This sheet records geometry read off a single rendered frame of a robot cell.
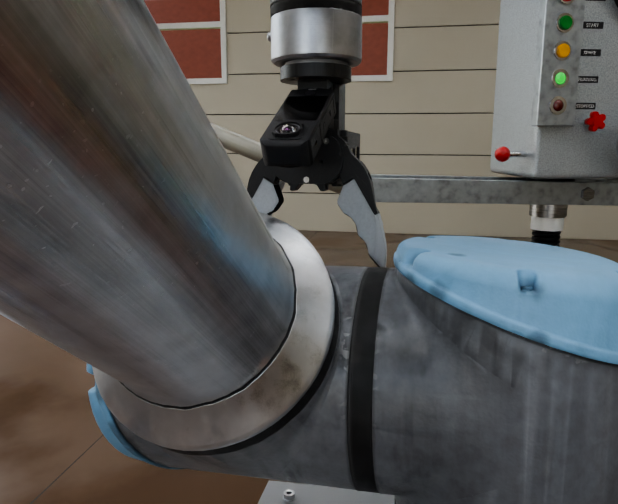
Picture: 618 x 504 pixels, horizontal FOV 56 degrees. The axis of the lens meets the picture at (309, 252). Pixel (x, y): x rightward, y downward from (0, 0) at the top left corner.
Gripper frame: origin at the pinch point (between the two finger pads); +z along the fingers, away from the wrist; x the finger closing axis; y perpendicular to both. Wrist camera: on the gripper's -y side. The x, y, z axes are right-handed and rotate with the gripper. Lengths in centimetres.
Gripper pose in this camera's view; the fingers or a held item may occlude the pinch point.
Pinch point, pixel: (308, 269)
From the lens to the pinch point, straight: 58.5
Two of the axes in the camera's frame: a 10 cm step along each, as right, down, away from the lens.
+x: -9.5, -0.5, 3.0
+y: 3.0, -1.4, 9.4
